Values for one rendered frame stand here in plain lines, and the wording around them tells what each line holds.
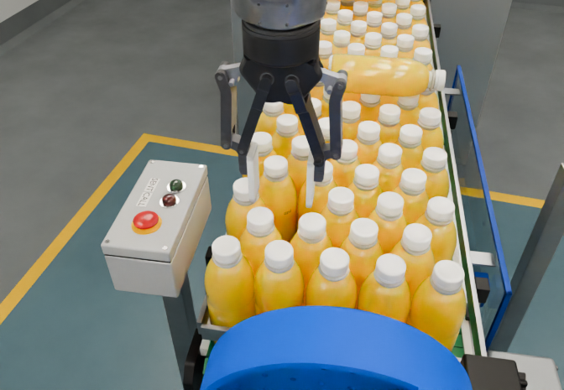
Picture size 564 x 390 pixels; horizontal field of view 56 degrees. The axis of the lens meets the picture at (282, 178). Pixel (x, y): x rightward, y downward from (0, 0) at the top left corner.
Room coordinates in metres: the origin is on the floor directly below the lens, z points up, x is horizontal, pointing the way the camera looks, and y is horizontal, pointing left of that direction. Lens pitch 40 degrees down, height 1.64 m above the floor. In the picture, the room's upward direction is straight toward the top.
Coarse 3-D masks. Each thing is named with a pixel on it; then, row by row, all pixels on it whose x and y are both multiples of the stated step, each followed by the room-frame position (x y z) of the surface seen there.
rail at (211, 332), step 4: (204, 324) 0.46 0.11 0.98; (204, 328) 0.45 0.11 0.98; (208, 328) 0.45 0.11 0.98; (212, 328) 0.45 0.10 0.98; (216, 328) 0.45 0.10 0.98; (220, 328) 0.45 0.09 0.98; (224, 328) 0.45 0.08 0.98; (228, 328) 0.45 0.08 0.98; (204, 332) 0.45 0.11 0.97; (208, 332) 0.45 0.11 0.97; (212, 332) 0.45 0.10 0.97; (216, 332) 0.45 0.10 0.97; (220, 332) 0.45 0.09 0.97; (224, 332) 0.45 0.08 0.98; (204, 336) 0.45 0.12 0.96; (208, 336) 0.45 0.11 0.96; (212, 336) 0.45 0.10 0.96; (216, 336) 0.45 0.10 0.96; (220, 336) 0.45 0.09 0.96; (212, 340) 0.45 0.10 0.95; (216, 340) 0.45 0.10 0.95; (460, 360) 0.40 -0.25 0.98
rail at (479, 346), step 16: (432, 32) 1.48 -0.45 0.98; (432, 48) 1.40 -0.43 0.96; (448, 128) 0.97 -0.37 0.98; (448, 144) 0.92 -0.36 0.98; (448, 160) 0.88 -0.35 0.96; (464, 224) 0.67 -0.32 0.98; (464, 240) 0.63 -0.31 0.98; (464, 256) 0.60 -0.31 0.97; (464, 272) 0.58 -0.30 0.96; (480, 320) 0.47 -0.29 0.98; (480, 336) 0.44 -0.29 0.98; (480, 352) 0.42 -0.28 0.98
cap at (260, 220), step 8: (256, 208) 0.57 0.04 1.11; (264, 208) 0.57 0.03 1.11; (248, 216) 0.55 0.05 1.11; (256, 216) 0.55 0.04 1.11; (264, 216) 0.55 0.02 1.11; (272, 216) 0.55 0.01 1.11; (248, 224) 0.54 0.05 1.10; (256, 224) 0.54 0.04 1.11; (264, 224) 0.54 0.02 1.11; (272, 224) 0.55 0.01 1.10; (256, 232) 0.54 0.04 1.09
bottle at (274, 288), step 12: (264, 264) 0.48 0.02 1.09; (264, 276) 0.47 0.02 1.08; (276, 276) 0.47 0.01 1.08; (288, 276) 0.47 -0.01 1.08; (300, 276) 0.48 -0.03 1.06; (264, 288) 0.46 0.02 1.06; (276, 288) 0.46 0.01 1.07; (288, 288) 0.46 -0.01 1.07; (300, 288) 0.47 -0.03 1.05; (264, 300) 0.46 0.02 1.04; (276, 300) 0.45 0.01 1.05; (288, 300) 0.45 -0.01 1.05; (300, 300) 0.47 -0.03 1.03
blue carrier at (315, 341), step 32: (256, 320) 0.31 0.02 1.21; (288, 320) 0.29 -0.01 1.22; (320, 320) 0.29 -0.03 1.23; (352, 320) 0.29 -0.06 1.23; (384, 320) 0.29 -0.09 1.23; (224, 352) 0.29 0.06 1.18; (256, 352) 0.27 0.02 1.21; (288, 352) 0.26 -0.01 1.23; (320, 352) 0.25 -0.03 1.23; (352, 352) 0.25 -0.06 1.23; (384, 352) 0.26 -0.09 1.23; (416, 352) 0.26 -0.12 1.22; (448, 352) 0.28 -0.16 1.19; (224, 384) 0.31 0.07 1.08; (256, 384) 0.31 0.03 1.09; (288, 384) 0.30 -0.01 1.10; (320, 384) 0.30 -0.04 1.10; (352, 384) 0.29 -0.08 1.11; (384, 384) 0.29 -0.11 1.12; (416, 384) 0.23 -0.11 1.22; (448, 384) 0.25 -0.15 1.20
